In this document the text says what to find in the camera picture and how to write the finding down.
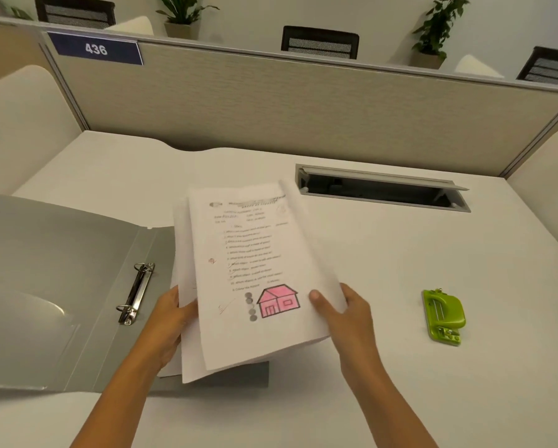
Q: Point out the potted long-leaf plant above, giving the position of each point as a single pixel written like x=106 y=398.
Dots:
x=182 y=30

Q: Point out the beige fabric partition panel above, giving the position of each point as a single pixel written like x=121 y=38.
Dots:
x=283 y=102

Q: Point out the brown partition panel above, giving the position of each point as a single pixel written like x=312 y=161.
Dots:
x=8 y=51

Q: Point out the black mesh office chair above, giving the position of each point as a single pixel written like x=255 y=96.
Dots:
x=73 y=13
x=551 y=67
x=320 y=42

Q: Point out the white paper pink house drawing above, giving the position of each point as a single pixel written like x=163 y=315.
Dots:
x=251 y=331

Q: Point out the person's right forearm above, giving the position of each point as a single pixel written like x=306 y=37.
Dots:
x=386 y=405

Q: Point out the person's left forearm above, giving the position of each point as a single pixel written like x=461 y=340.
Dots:
x=115 y=405

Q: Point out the person's right hand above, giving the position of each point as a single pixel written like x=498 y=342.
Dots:
x=353 y=326

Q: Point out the potted green plant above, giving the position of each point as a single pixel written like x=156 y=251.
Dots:
x=20 y=13

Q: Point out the blue desk number sign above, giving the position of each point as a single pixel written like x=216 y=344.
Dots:
x=94 y=48

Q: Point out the green hole punch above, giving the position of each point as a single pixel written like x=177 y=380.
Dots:
x=442 y=317

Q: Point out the potted small-leaf plant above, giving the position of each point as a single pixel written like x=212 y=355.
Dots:
x=427 y=60

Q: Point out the person's left hand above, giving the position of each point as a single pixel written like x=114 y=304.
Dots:
x=164 y=331

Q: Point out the white side divider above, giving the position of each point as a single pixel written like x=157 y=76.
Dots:
x=549 y=181
x=477 y=67
x=22 y=125
x=129 y=27

